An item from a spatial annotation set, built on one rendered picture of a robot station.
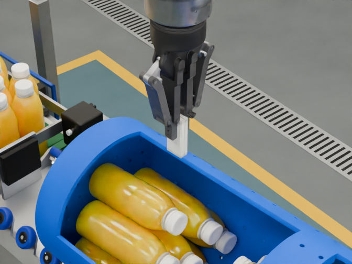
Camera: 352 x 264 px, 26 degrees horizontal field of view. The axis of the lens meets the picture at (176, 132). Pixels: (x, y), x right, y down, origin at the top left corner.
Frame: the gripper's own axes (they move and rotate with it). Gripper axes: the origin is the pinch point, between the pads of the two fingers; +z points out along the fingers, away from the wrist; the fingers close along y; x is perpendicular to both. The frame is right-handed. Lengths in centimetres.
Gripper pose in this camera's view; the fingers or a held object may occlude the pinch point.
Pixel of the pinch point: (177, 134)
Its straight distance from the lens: 113.0
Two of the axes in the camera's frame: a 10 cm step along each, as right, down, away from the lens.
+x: -7.2, -4.4, 5.4
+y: 6.9, -4.5, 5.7
